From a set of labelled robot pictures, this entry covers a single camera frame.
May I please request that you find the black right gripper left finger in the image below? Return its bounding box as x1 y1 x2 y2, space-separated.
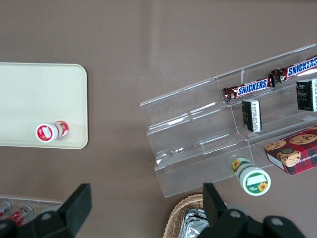
31 183 93 238

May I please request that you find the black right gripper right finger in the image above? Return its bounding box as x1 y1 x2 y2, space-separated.
202 182 249 232

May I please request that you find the light wicker basket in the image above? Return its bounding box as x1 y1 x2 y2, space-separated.
164 193 227 238

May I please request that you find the beige plastic tray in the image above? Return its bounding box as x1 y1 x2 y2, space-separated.
0 62 89 150

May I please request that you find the clear acrylic bottle stand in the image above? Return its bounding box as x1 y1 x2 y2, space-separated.
0 196 64 224

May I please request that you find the silver foil container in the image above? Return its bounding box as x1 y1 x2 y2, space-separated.
177 208 211 238

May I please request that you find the green sunflower yogurt cup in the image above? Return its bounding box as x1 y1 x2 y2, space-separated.
230 157 272 196

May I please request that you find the clear acrylic step stand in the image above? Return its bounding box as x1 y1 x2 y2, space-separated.
139 43 317 198

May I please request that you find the red capped yogurt cup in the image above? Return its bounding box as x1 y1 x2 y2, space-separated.
35 120 70 143

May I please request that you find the red tartan cookie box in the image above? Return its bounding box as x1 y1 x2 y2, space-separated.
264 124 317 176

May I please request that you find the small black snack box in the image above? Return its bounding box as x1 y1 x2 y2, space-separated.
241 99 263 133
296 78 317 113

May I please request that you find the Snickers chocolate bar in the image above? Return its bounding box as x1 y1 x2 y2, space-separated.
222 77 276 104
270 55 317 85

